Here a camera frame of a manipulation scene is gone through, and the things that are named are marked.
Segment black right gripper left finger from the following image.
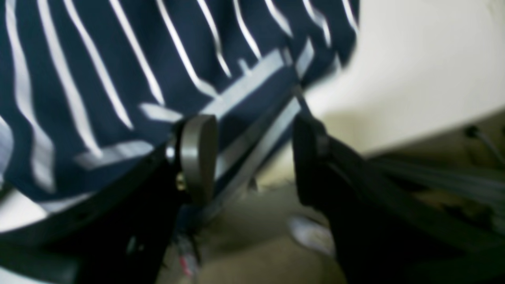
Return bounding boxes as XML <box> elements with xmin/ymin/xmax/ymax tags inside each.
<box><xmin>1</xmin><ymin>114</ymin><xmax>218</xmax><ymax>284</ymax></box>

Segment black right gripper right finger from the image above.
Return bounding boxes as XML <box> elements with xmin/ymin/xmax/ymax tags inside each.
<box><xmin>293</xmin><ymin>114</ymin><xmax>504</xmax><ymax>284</ymax></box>

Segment navy white striped t-shirt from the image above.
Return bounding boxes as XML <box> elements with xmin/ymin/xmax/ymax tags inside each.
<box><xmin>1</xmin><ymin>0</ymin><xmax>360</xmax><ymax>213</ymax></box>

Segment white shoe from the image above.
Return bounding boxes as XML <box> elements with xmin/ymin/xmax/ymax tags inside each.
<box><xmin>287</xmin><ymin>215</ymin><xmax>336</xmax><ymax>257</ymax></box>

